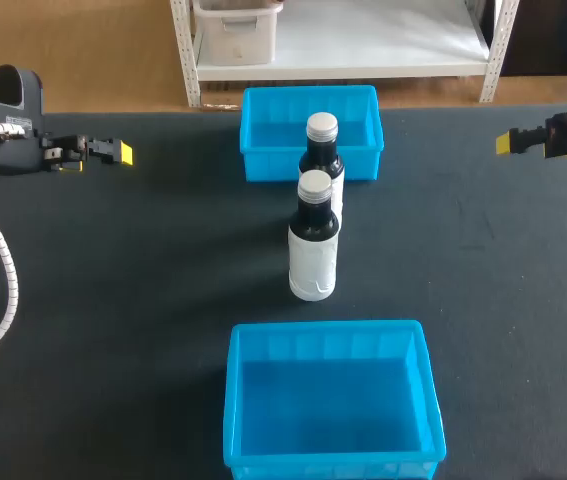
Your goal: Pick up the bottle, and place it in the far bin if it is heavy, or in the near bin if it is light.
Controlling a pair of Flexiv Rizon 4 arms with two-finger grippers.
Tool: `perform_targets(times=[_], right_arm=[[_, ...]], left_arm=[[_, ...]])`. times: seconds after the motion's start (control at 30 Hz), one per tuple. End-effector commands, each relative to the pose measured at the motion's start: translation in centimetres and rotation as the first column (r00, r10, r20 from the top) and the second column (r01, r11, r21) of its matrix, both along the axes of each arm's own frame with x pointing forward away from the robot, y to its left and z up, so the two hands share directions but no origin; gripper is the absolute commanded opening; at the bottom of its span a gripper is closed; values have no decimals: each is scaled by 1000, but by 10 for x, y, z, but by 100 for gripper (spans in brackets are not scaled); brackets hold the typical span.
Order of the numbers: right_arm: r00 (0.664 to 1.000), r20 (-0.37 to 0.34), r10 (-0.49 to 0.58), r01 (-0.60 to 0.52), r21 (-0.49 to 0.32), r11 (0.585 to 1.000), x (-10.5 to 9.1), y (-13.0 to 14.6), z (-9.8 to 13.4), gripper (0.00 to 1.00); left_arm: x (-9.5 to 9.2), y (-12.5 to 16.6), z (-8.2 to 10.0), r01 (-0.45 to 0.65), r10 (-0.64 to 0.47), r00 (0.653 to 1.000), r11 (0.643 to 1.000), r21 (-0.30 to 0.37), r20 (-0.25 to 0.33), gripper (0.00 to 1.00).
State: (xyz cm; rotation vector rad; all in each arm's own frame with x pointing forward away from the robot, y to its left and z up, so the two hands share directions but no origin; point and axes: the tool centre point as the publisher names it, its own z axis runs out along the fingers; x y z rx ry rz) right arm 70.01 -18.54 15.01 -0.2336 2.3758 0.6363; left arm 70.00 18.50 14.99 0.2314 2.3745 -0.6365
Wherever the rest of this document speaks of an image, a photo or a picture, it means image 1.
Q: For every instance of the beige plastic storage box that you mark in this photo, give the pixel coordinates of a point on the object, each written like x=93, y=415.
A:
x=235, y=35

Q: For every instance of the dark cabinet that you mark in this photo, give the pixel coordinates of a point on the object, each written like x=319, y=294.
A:
x=543, y=35

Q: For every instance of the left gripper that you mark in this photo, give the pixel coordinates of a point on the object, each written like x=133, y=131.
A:
x=13, y=150

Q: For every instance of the white bottle with dark neck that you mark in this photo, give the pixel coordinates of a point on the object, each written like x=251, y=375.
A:
x=313, y=260
x=335, y=185

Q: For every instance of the blue plastic bin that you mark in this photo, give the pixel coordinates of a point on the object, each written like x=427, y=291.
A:
x=273, y=140
x=333, y=400

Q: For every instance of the white metal shelf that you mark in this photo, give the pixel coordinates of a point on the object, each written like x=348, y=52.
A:
x=378, y=55

